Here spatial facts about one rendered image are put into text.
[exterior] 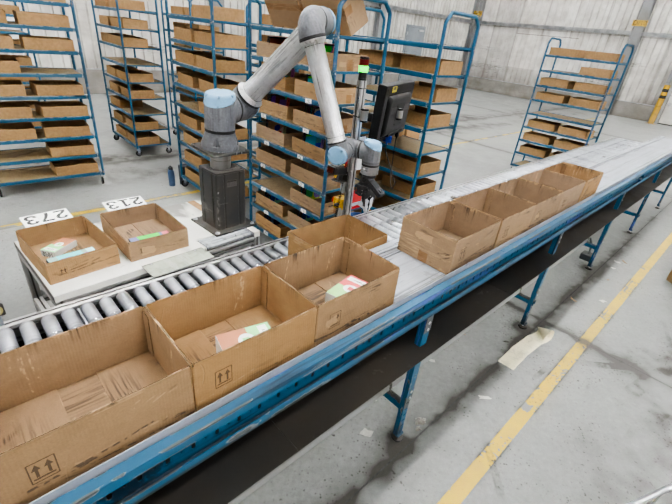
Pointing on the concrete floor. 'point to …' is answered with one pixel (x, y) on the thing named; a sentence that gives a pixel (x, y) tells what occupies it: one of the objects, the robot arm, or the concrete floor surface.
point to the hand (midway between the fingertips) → (366, 211)
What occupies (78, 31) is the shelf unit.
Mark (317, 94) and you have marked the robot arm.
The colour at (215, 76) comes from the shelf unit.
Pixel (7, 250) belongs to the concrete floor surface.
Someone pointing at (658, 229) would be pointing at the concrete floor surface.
